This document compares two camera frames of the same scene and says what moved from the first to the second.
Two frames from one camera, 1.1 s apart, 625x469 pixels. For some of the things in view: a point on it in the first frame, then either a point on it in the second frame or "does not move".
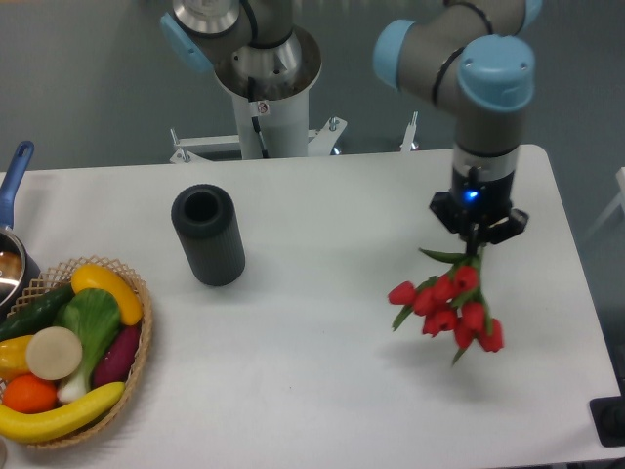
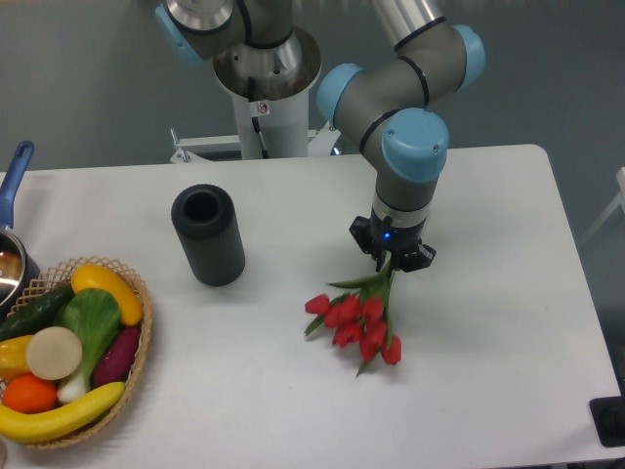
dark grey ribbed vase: (204, 217) does not move
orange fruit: (28, 394) does not move
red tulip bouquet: (453, 302) → (359, 318)
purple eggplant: (114, 360) does not move
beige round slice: (54, 353) does not move
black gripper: (479, 205) → (379, 237)
